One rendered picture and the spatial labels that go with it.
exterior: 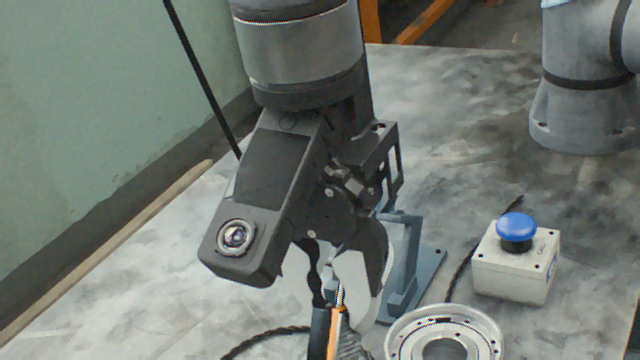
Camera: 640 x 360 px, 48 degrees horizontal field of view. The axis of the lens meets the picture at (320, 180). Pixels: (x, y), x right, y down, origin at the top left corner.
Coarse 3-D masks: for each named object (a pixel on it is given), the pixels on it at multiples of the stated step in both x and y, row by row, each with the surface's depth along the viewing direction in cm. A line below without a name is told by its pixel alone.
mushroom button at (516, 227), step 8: (504, 216) 71; (512, 216) 71; (520, 216) 71; (528, 216) 71; (496, 224) 71; (504, 224) 70; (512, 224) 70; (520, 224) 70; (528, 224) 70; (536, 224) 70; (496, 232) 71; (504, 232) 69; (512, 232) 69; (520, 232) 69; (528, 232) 69; (512, 240) 69; (520, 240) 69
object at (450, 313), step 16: (432, 304) 67; (448, 304) 67; (400, 320) 66; (416, 320) 67; (432, 320) 67; (448, 320) 67; (464, 320) 66; (480, 320) 65; (400, 336) 66; (432, 336) 65; (448, 336) 65; (464, 336) 64; (496, 336) 63; (416, 352) 64; (432, 352) 65; (448, 352) 66; (464, 352) 64; (496, 352) 63
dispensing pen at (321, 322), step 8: (336, 296) 54; (328, 304) 54; (336, 304) 53; (344, 304) 53; (320, 312) 52; (328, 312) 52; (312, 320) 52; (320, 320) 52; (328, 320) 52; (312, 328) 52; (320, 328) 52; (328, 328) 52; (312, 336) 52; (320, 336) 52; (328, 336) 52; (312, 344) 52; (320, 344) 52; (328, 344) 52; (312, 352) 52; (320, 352) 52
